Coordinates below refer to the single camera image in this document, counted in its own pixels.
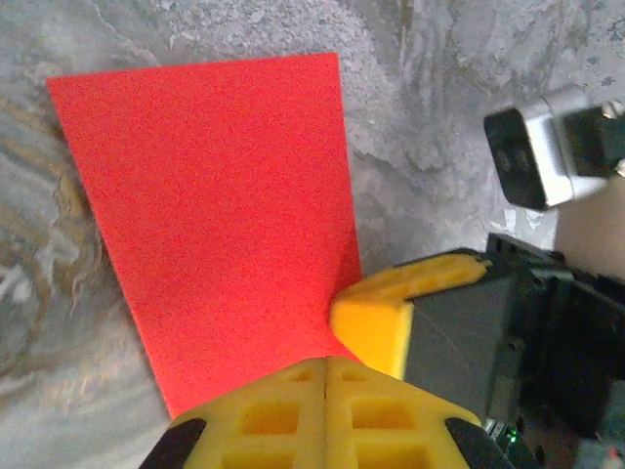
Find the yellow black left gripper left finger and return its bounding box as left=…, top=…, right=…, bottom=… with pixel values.
left=141, top=359, right=327, bottom=469

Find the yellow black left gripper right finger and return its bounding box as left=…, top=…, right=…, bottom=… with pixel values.
left=325, top=356, right=514, bottom=469

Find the red square paper sheet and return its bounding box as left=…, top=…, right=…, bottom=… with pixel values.
left=46, top=52, right=365, bottom=421

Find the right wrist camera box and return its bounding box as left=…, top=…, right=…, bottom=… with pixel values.
left=482, top=85, right=625, bottom=212

